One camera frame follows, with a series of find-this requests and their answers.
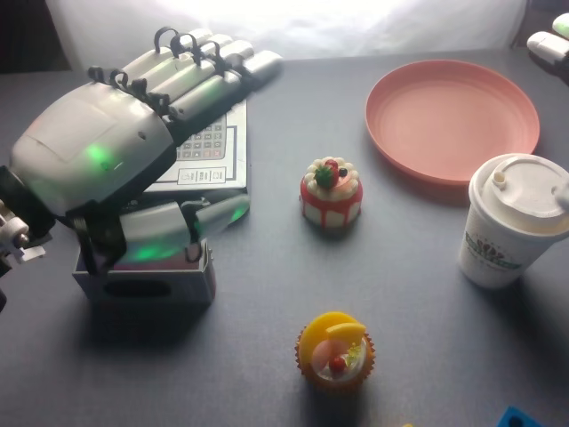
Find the white backdrop sheet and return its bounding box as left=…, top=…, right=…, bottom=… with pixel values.
left=44, top=0, right=569, bottom=75

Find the grey tablecloth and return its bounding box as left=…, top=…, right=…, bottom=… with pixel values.
left=0, top=44, right=569, bottom=427

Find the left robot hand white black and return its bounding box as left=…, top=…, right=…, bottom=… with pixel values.
left=9, top=27, right=285, bottom=275

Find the strawberry cake toy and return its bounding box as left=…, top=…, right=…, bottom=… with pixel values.
left=300, top=156, right=365, bottom=230

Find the white lidded paper cup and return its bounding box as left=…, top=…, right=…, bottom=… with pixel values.
left=458, top=153, right=569, bottom=290

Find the small grey box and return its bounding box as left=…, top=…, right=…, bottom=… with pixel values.
left=72, top=238, right=218, bottom=309

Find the pink round plate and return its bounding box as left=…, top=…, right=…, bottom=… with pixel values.
left=365, top=60, right=541, bottom=184

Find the orange fruit cupcake toy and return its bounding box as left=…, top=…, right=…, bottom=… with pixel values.
left=295, top=310, right=377, bottom=393

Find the black calculator box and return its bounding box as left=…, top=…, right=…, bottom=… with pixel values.
left=128, top=98, right=251, bottom=213

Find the blue square block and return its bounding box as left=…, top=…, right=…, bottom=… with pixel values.
left=495, top=405, right=544, bottom=427

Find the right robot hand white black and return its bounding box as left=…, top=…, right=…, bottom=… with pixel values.
left=526, top=12, right=569, bottom=201

